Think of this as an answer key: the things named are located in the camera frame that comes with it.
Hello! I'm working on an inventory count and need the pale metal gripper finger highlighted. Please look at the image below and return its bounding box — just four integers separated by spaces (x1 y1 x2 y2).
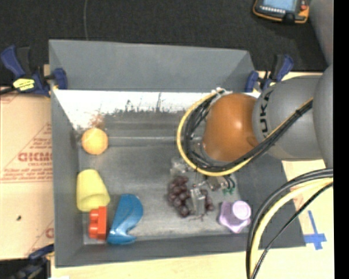
190 187 199 212
197 194 207 215

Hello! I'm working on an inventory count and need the purple toy grape bunch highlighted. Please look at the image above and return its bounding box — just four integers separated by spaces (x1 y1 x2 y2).
165 175 216 219

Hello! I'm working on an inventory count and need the lilac plastic flower-shaped toy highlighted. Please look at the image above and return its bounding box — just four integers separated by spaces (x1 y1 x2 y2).
218 200 253 234

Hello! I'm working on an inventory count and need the grey metal bin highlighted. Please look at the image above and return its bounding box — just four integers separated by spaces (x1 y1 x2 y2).
48 39 306 267

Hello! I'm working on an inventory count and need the blue curved plastic piece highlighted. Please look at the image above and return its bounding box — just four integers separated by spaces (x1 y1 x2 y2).
106 193 144 246

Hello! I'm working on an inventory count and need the red toy brick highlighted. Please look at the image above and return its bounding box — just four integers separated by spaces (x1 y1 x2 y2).
88 206 109 241

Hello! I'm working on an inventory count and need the yellow cup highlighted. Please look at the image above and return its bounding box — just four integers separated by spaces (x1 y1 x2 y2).
75 169 111 213

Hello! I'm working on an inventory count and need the orange round fruit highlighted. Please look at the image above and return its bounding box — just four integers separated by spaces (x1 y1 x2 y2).
81 127 109 156

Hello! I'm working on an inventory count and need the brown cardboard board red print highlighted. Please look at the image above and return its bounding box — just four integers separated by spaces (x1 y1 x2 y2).
0 88 55 262

